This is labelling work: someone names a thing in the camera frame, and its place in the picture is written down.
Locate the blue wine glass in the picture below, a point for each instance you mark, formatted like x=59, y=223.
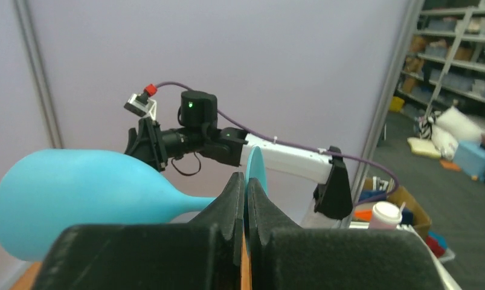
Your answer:
x=53, y=189

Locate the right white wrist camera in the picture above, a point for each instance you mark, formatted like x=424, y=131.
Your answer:
x=142, y=107

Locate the metal storage shelf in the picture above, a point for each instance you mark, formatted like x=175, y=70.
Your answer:
x=445, y=64

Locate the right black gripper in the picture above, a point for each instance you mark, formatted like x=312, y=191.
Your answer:
x=156, y=147

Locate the white paper cup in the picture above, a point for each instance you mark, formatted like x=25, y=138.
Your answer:
x=385, y=216

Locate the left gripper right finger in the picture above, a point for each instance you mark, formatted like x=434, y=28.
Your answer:
x=287, y=256

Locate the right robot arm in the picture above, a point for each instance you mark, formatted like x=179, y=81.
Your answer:
x=233, y=146

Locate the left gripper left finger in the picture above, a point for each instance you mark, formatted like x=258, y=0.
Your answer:
x=204, y=253

